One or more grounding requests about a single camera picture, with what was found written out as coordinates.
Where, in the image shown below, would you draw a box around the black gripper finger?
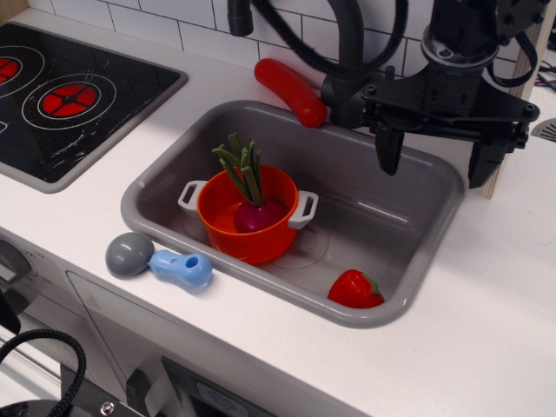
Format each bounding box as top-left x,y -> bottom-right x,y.
467,139 -> 506,189
375,122 -> 404,175

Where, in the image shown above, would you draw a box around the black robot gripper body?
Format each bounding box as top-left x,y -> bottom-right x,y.
361,48 -> 539,149

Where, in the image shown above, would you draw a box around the purple toy beet green leaves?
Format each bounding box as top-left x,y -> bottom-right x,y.
212,132 -> 287,234

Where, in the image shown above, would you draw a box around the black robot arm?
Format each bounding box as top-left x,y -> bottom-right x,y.
362,1 -> 547,188

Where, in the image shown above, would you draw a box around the grey plastic sink basin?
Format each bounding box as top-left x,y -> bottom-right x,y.
121,101 -> 464,328

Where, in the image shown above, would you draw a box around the dark grey toy faucet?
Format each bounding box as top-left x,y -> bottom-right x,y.
227,0 -> 401,129

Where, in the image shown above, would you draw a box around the grey round floor vent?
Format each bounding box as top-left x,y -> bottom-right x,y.
531,118 -> 556,142

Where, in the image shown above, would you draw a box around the red toy sausage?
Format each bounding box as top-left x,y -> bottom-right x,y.
254,58 -> 328,128

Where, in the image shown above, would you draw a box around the light wooden side panel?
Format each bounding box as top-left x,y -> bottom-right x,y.
480,1 -> 555,200

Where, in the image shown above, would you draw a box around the red toy strawberry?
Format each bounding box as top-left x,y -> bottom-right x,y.
328,269 -> 385,308

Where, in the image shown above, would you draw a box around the blue and grey toy ladle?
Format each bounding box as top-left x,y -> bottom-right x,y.
104,232 -> 213,291

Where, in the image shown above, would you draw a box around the black toy stove top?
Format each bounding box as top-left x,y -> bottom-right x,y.
1,23 -> 188,194

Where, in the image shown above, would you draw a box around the grey oven knob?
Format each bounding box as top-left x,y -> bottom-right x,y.
0,241 -> 32,284

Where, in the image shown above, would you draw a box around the black braided cable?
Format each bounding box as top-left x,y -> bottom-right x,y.
251,0 -> 409,78

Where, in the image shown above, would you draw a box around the orange toy pot white handles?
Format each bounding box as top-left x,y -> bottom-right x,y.
178,165 -> 319,264

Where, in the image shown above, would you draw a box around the black cable near camera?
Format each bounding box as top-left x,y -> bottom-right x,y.
0,328 -> 90,417

